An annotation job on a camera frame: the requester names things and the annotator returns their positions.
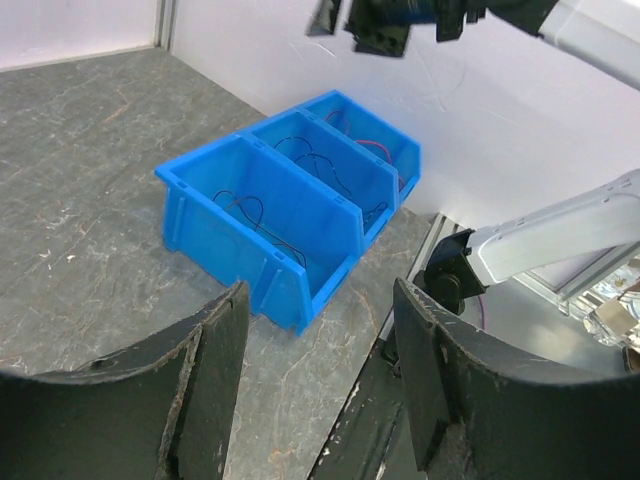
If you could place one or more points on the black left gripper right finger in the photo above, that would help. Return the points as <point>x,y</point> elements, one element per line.
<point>480,408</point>

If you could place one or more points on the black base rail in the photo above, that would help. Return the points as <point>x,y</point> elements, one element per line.
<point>370,438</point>

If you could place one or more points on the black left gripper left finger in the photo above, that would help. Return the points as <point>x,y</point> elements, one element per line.
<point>161,408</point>

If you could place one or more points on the blue plastic bin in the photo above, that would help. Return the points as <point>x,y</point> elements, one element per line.
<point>291,203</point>

